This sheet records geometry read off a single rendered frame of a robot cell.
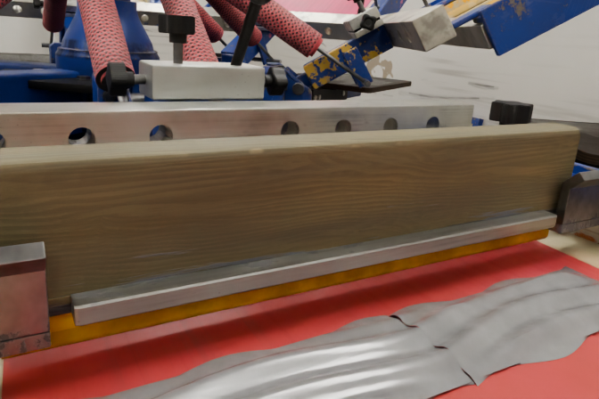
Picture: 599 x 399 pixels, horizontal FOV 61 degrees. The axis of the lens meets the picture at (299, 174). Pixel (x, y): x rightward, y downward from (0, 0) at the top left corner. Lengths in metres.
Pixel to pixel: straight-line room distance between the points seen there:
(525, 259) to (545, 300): 0.08
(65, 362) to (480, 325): 0.22
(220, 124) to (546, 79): 2.27
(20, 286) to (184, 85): 0.34
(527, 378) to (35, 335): 0.24
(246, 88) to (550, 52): 2.20
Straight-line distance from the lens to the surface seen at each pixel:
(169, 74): 0.54
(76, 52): 1.04
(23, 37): 4.38
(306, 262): 0.29
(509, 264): 0.44
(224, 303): 0.30
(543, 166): 0.43
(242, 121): 0.52
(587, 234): 0.53
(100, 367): 0.28
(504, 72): 2.80
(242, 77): 0.57
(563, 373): 0.32
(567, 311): 0.37
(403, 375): 0.27
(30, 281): 0.25
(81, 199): 0.25
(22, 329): 0.26
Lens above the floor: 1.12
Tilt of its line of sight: 16 degrees down
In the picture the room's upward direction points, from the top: 4 degrees clockwise
